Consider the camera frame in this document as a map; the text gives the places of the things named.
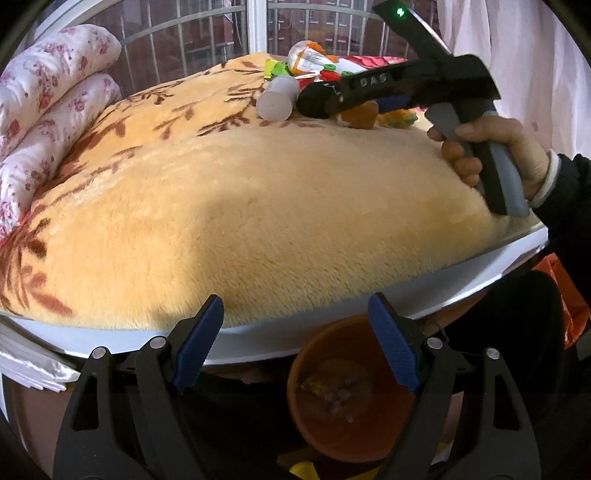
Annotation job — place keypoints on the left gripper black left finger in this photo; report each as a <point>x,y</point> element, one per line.
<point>121,420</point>

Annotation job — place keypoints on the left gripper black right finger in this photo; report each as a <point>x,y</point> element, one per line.
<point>468,419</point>

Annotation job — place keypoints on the red white crushed carton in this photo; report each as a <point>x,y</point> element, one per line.
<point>347,66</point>

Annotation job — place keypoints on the white orange plastic bag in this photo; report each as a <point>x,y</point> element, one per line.
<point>307,57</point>

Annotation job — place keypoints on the orange plastic trash bin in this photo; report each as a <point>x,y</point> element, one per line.
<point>343,396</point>

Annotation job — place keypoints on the yellow paper trash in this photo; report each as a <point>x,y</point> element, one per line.
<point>305,470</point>

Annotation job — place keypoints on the person's right hand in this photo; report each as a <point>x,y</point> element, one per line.
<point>537,167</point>

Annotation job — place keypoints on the white curtain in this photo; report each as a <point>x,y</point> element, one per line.
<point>543,77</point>

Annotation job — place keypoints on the orange cookie piece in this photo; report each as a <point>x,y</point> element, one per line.
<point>362,117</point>

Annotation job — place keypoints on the white plastic cup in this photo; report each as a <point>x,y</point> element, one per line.
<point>277,101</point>

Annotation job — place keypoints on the yellow floral fleece blanket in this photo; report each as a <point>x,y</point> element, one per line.
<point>181,191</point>

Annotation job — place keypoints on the folded white floral quilt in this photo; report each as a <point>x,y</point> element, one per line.
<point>50,94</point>

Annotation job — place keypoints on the white window frame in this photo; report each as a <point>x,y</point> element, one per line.
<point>256,16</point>

